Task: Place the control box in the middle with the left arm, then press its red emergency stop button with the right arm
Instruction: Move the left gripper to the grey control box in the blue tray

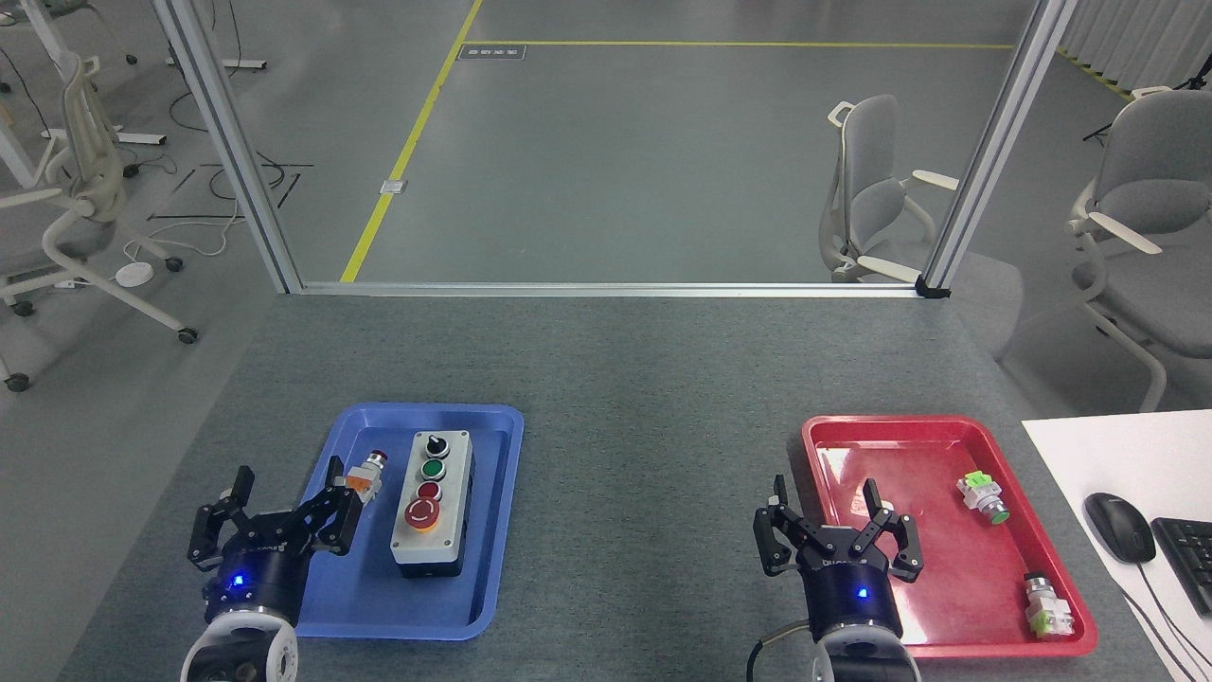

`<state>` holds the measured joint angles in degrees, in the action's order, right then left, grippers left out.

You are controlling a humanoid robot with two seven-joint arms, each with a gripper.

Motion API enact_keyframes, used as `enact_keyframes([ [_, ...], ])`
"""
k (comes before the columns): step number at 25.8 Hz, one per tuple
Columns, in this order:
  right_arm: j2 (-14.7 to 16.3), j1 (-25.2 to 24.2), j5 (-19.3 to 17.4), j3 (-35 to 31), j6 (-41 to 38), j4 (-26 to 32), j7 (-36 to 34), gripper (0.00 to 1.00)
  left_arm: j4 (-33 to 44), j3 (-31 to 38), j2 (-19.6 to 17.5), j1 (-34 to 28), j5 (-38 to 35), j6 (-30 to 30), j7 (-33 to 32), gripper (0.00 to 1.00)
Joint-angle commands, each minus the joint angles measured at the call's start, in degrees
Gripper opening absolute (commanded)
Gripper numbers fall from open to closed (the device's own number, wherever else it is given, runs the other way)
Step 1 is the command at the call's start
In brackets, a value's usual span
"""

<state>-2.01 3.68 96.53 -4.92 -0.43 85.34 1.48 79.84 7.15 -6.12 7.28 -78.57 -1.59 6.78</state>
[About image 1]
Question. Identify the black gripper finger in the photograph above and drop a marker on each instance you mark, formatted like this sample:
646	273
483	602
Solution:
776	535
895	540
213	526
327	521

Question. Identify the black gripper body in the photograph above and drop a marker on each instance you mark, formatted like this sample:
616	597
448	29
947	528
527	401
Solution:
847	587
270	573

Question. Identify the grey control box with buttons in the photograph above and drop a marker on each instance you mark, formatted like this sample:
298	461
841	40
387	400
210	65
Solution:
436	507

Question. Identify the red push button orange block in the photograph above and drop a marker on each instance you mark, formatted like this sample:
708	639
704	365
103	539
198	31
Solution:
365	476

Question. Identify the silver push button green block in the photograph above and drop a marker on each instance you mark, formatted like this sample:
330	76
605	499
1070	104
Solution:
1046	606

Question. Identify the red plastic tray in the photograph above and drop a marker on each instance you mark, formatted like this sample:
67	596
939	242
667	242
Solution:
937	568

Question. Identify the blue plastic tray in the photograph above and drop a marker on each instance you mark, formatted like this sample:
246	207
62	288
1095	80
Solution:
445	606

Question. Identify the black computer mouse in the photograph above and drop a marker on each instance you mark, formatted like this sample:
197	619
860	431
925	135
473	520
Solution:
1119	527

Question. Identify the white desk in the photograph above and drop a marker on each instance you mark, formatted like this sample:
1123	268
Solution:
1117	455

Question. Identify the white round floor device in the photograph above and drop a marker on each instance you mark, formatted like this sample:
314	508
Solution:
134	274

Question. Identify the black keyboard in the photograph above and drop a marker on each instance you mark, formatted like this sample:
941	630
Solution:
1188	564

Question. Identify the silver floor socket plate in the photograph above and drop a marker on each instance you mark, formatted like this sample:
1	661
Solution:
394	187

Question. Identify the grey office chair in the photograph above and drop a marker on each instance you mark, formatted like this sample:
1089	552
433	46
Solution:
866	189
1150	189

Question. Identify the white mesh office chair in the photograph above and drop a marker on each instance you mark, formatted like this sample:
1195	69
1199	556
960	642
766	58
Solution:
90	189

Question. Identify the dark floor label plate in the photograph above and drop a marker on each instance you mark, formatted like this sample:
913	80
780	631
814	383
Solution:
491	52

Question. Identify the white curtain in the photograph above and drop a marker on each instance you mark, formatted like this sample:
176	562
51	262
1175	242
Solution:
1146	38

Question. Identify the green push button switch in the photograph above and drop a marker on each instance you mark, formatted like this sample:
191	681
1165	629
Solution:
980	495

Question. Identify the silver aluminium rail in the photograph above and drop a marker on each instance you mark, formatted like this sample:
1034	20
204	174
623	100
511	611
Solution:
606	288

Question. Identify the silver aluminium post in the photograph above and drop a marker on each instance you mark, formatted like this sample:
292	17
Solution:
232	152
994	152

